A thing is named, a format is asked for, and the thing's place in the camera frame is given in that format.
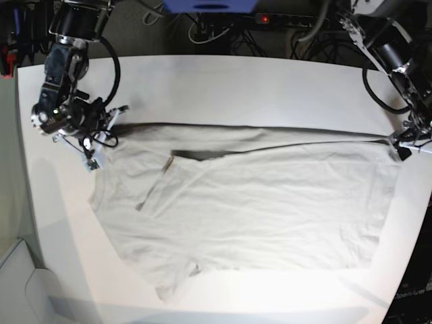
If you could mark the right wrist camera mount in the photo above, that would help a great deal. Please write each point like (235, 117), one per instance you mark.
(92, 136)

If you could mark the grey t-shirt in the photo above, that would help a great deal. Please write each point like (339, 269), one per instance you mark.
(180, 201)

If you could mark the red and black clamp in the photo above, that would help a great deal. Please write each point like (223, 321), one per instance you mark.
(8, 61)

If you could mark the blue box at top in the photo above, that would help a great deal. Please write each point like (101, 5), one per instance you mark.
(211, 6)

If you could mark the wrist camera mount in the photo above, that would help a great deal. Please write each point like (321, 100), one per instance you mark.
(92, 136)
(414, 140)

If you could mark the black power strip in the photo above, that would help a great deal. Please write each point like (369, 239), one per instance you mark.
(282, 20)

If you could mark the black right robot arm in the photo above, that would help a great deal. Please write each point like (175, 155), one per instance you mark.
(62, 107)

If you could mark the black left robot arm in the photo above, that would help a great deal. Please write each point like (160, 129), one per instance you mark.
(395, 36)

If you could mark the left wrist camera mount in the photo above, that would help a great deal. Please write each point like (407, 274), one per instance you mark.
(414, 140)

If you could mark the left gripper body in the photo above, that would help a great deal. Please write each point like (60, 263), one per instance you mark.
(398, 152)

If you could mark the grey side table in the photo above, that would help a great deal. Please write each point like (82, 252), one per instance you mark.
(23, 297)

